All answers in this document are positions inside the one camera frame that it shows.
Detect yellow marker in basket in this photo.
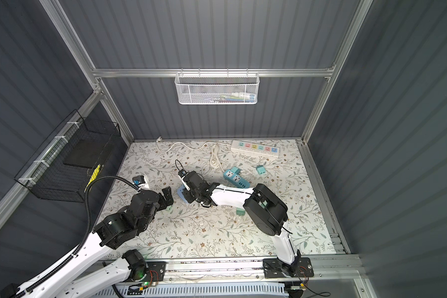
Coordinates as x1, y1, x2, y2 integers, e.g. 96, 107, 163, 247
84, 164, 102, 191

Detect black corrugated cable hose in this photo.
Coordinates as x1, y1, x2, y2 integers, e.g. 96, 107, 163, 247
14, 176, 140, 298

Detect pens in white basket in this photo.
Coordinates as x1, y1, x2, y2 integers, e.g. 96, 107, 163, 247
206, 92, 257, 104

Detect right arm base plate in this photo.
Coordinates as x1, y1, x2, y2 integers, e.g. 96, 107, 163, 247
263, 258, 314, 279

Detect black pad in basket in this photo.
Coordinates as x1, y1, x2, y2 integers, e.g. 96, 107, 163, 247
63, 140, 111, 169

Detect teal power strip with USB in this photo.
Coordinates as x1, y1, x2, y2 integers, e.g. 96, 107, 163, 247
223, 169, 250, 189

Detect white long power strip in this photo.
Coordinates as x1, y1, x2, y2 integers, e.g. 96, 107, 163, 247
230, 140, 280, 158

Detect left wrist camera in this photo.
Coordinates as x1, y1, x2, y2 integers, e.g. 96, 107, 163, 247
132, 175, 150, 190

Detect teal plug beside teal strip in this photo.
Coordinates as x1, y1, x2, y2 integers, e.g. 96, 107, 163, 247
231, 166, 241, 175

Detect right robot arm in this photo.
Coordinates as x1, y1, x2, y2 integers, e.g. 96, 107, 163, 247
178, 170, 301, 268

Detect white wire wall basket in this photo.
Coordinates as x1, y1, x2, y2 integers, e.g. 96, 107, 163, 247
175, 74, 260, 105

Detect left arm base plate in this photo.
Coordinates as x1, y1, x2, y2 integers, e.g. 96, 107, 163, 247
127, 261, 167, 283

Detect white bundled power cable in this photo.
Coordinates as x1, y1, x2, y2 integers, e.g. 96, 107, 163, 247
155, 137, 232, 173

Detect teal plug near white strip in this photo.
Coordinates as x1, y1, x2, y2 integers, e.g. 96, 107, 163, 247
256, 165, 267, 175

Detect black wire side basket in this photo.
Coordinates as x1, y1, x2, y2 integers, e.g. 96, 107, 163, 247
14, 111, 121, 202

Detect lavender square power socket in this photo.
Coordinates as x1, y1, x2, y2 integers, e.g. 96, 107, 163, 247
176, 185, 189, 204

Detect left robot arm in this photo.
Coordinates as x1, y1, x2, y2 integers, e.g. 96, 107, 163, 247
1, 187, 173, 298

